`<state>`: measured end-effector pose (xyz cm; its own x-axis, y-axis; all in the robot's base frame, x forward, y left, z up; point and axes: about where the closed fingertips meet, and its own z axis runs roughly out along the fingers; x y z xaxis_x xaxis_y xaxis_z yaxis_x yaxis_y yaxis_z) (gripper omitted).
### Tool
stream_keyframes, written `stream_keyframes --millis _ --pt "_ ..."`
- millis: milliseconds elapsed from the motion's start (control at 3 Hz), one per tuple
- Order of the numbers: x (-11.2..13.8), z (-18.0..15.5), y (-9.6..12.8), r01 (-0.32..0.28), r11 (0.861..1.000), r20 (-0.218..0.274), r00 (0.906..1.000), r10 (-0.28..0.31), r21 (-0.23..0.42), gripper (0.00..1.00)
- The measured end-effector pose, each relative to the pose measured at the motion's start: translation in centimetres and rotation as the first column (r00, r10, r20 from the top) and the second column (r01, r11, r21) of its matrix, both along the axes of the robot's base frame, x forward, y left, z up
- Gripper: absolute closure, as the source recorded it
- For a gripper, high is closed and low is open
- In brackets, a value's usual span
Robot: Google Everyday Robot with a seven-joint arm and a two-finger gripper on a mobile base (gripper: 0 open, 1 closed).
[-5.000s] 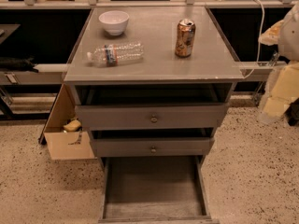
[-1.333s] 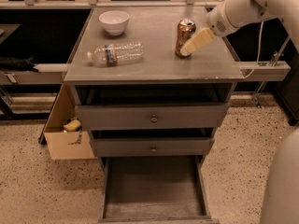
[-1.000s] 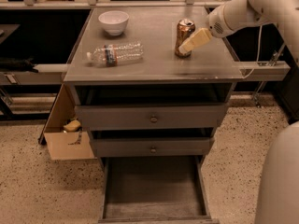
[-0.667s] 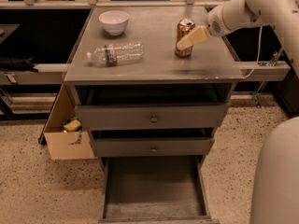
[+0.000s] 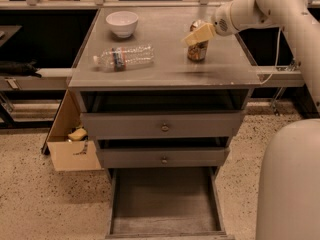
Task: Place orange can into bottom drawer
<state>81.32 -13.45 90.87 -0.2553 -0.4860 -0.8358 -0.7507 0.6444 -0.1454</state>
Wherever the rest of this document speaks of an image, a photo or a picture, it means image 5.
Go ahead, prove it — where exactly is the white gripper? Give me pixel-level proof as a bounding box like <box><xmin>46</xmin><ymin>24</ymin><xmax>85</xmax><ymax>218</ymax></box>
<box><xmin>181</xmin><ymin>3</ymin><xmax>238</xmax><ymax>46</ymax></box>

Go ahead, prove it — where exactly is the orange soda can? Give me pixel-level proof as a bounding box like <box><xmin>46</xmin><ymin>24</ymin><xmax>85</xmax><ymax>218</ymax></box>
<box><xmin>187</xmin><ymin>20</ymin><xmax>208</xmax><ymax>62</ymax></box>

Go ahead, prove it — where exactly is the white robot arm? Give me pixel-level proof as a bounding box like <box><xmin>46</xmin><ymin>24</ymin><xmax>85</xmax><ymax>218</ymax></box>
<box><xmin>182</xmin><ymin>0</ymin><xmax>320</xmax><ymax>240</ymax></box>

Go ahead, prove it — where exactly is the grey drawer cabinet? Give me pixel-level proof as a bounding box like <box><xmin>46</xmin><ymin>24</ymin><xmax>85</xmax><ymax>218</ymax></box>
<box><xmin>67</xmin><ymin>5</ymin><xmax>262</xmax><ymax>172</ymax></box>

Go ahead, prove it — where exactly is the grey top drawer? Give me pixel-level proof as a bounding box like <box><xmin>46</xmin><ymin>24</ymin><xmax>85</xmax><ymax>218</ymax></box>
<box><xmin>81</xmin><ymin>112</ymin><xmax>243</xmax><ymax>140</ymax></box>

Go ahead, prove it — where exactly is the grey middle drawer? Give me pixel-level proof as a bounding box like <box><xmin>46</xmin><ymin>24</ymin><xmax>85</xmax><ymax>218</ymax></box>
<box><xmin>97</xmin><ymin>148</ymin><xmax>230</xmax><ymax>168</ymax></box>

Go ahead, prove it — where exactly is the grey open bottom drawer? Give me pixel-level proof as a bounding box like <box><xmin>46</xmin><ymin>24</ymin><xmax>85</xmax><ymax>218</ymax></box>
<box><xmin>106</xmin><ymin>167</ymin><xmax>236</xmax><ymax>240</ymax></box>

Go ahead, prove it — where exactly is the white ceramic bowl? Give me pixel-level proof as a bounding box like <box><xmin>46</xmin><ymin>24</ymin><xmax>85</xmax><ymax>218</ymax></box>
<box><xmin>106</xmin><ymin>11</ymin><xmax>139</xmax><ymax>38</ymax></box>

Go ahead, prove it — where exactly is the clear plastic water bottle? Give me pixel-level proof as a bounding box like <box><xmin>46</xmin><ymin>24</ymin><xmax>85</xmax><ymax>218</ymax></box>
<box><xmin>93</xmin><ymin>44</ymin><xmax>154</xmax><ymax>72</ymax></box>

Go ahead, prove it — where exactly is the yellow sponge in box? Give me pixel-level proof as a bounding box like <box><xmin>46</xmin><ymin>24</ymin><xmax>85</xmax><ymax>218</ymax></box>
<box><xmin>68</xmin><ymin>128</ymin><xmax>87</xmax><ymax>141</ymax></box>

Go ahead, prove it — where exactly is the open cardboard box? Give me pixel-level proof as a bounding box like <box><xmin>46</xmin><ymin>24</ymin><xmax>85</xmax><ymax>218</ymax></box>
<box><xmin>43</xmin><ymin>90</ymin><xmax>101</xmax><ymax>171</ymax></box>

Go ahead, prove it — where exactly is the black cloth on shelf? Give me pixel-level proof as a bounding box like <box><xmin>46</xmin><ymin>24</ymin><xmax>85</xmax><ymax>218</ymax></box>
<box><xmin>0</xmin><ymin>61</ymin><xmax>41</xmax><ymax>78</ymax></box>

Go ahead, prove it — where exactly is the white cable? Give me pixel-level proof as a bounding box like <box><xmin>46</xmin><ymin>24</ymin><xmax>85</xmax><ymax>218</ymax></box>
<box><xmin>260</xmin><ymin>26</ymin><xmax>285</xmax><ymax>85</ymax></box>

